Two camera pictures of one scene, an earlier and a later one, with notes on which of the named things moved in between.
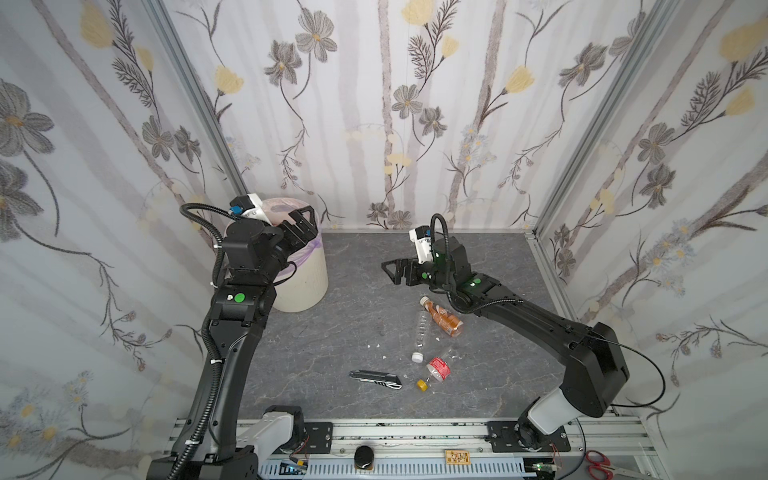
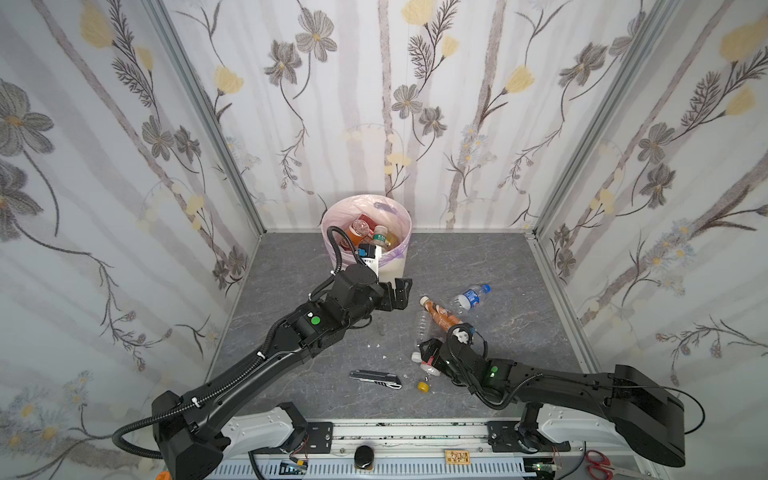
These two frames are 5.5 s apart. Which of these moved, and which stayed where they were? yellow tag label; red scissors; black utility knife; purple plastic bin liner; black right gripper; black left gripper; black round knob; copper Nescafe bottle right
Moved: purple plastic bin liner; black left gripper; black right gripper
Stayed: black round knob; red scissors; black utility knife; yellow tag label; copper Nescafe bottle right
